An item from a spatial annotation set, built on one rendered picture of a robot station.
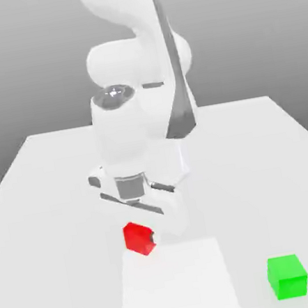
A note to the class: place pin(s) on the small green cube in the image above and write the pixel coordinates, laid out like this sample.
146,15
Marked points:
287,275

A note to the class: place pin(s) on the small red cube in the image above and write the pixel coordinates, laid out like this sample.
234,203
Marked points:
137,238

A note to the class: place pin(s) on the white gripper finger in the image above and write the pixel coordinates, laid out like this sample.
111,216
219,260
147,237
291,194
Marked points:
157,236

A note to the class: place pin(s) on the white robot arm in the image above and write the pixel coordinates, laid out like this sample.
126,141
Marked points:
122,136

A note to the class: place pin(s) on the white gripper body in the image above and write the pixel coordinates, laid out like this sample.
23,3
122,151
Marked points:
171,213

